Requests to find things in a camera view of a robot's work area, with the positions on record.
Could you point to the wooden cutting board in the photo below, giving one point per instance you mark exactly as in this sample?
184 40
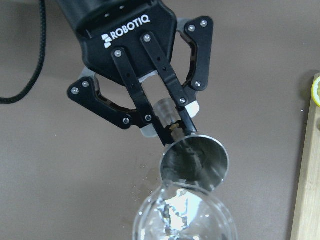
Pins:
306 220

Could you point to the steel measuring jigger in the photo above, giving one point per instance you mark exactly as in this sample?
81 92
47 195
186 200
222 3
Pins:
193 158

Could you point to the clear glass shaker cup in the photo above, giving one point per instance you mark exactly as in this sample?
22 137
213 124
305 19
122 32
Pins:
178 211

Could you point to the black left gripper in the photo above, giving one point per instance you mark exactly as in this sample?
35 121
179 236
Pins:
111 32

